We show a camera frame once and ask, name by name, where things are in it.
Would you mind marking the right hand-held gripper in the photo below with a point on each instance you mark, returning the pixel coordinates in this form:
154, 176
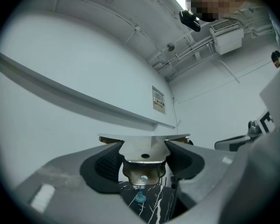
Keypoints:
266, 122

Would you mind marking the person's head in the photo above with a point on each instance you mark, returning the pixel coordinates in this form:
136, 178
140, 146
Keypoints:
212, 1

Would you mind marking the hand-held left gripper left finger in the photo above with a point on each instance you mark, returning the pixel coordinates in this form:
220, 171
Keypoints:
60, 183

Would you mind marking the bundle of white ceiling pipes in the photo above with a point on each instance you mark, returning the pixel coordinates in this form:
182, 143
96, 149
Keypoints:
191, 46

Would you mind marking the white air conditioner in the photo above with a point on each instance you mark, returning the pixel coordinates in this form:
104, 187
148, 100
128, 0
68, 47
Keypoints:
228, 39

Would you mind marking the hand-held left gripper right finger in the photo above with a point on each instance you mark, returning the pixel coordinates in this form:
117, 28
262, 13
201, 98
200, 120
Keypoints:
200, 171

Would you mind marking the black head-worn camera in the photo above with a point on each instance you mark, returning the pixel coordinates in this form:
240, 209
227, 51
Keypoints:
189, 20

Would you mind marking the wall electrical panel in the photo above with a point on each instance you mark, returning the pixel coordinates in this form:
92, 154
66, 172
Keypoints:
158, 99

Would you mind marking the round smoke detector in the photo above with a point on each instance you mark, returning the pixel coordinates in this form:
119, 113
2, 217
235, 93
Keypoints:
170, 47

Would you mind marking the person's gray shirt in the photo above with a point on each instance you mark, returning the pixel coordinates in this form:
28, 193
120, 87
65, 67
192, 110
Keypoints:
270, 171

